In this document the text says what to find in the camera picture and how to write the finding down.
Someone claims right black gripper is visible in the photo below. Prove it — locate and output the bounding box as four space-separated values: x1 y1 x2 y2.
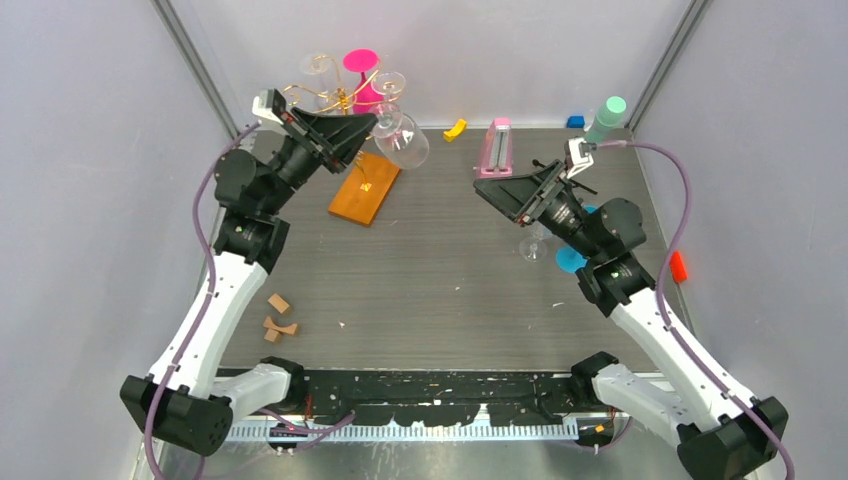
475 158 603 261

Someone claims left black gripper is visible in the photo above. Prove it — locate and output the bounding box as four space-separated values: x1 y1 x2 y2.
259 108 377 217

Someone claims clear wine glass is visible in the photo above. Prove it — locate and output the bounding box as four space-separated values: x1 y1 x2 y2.
299 53 341 111
518 223 551 262
370 71 407 115

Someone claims blue wine glass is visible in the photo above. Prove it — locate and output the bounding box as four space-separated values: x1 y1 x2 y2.
555 216 588 274

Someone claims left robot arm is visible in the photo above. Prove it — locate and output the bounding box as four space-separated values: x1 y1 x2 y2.
120 107 377 457

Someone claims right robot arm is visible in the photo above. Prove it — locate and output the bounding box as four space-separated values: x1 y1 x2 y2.
473 162 788 479

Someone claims pink wine glass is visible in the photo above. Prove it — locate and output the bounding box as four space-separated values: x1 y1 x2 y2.
342 48 384 114

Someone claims orange wooden rack base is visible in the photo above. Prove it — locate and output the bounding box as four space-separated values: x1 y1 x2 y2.
327 151 401 227

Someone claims clear wine glass back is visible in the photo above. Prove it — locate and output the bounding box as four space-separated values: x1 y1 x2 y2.
299 53 341 111

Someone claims black tripod mic stand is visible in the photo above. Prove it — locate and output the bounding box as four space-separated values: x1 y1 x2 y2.
531 159 599 195

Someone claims yellow block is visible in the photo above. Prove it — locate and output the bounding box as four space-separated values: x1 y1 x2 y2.
442 118 467 143

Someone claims blue block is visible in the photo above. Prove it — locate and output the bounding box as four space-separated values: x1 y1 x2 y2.
566 115 586 129

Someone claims red block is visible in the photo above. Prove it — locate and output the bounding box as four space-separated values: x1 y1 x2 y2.
668 250 688 284

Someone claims curved wooden block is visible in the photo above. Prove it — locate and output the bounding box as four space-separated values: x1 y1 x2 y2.
263 316 299 338

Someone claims small wooden block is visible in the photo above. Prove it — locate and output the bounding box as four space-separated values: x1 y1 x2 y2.
264 329 283 343

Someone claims gold wire glass rack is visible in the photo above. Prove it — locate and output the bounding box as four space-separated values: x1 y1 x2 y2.
283 48 429 169

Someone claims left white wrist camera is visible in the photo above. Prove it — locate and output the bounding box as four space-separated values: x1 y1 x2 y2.
251 89 289 134

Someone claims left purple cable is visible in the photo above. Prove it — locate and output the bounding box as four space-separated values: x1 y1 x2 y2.
142 121 359 480

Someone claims purple cable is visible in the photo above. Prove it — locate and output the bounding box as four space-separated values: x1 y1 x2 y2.
563 140 798 480
142 121 359 480

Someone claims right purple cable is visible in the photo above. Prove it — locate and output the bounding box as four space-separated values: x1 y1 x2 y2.
563 140 798 480

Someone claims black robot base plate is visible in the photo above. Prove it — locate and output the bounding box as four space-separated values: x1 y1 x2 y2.
243 367 637 429

